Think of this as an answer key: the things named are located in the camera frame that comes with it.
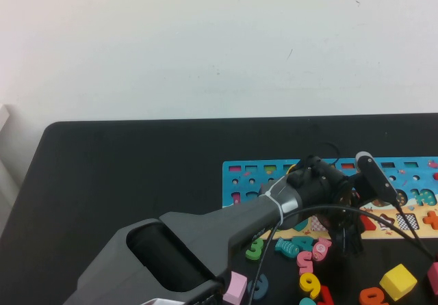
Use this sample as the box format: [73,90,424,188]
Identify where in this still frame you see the lilac foam cube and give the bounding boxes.
[222,271,248,305]

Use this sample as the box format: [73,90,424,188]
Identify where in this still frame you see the blue wooden number six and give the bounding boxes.
[246,273,270,301]

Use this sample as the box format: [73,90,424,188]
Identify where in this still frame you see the orange wooden plus piece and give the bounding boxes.
[422,211,438,230]

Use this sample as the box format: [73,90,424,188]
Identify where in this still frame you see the red wooden number seven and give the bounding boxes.
[320,284,335,305]

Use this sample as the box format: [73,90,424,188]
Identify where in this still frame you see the teal wooden fish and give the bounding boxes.
[274,237,301,258]

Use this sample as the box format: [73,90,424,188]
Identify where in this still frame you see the colourful wooden number puzzle board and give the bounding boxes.
[222,157,438,241]

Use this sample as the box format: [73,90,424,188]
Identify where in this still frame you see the pink wooden fish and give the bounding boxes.
[311,236,333,262]

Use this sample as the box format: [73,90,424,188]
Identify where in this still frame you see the teal wooden number four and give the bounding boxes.
[291,235,315,253]

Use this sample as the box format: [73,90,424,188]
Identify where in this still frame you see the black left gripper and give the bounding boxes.
[320,178,364,255]

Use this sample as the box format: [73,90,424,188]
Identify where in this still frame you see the magenta foam cube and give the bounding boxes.
[426,261,438,287]

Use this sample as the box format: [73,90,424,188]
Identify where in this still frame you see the yellow wooden number nine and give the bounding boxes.
[299,272,322,300]

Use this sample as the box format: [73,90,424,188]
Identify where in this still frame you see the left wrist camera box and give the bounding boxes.
[355,150,400,207]

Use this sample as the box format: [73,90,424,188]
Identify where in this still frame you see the yellow foam cube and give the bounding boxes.
[378,263,418,302]

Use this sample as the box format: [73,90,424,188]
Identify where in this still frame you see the orange wooden number piece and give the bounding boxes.
[359,286,389,305]

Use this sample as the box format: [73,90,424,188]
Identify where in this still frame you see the red wooden triangle piece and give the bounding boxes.
[359,214,377,231]

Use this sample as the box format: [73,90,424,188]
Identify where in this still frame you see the pink wooden number five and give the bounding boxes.
[296,250,314,277]

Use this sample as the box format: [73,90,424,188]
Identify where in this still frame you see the black camera cable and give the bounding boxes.
[246,200,438,302]

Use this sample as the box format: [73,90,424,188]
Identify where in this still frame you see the thin looped gripper cable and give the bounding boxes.
[320,142,342,164]

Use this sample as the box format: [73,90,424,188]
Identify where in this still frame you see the green wooden number three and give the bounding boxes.
[245,238,265,261]

